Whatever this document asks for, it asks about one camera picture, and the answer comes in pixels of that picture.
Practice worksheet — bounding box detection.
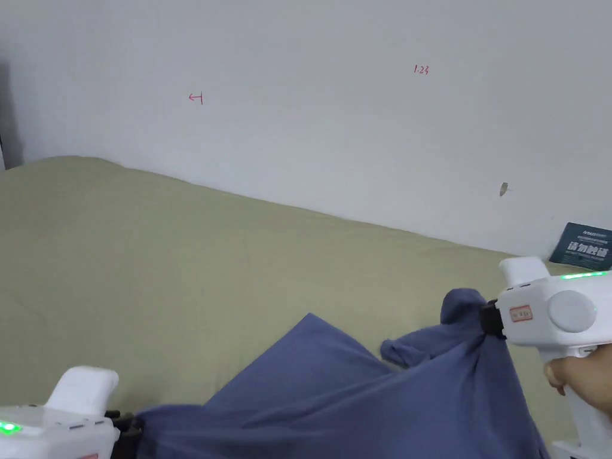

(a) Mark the dark teal printed card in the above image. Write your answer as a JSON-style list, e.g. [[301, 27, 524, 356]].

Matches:
[[549, 222, 612, 271]]

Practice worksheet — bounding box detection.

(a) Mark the dark blue shirt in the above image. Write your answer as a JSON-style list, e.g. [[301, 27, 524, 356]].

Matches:
[[128, 287, 552, 459]]

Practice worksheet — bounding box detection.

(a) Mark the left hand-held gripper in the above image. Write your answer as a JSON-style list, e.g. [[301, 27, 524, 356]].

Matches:
[[0, 366, 144, 459]]

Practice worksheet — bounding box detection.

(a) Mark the person's right hand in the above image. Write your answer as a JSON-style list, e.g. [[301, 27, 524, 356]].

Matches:
[[544, 344, 612, 418]]

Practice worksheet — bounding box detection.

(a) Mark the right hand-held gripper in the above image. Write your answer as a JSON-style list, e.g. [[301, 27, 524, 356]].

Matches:
[[480, 256, 612, 459]]

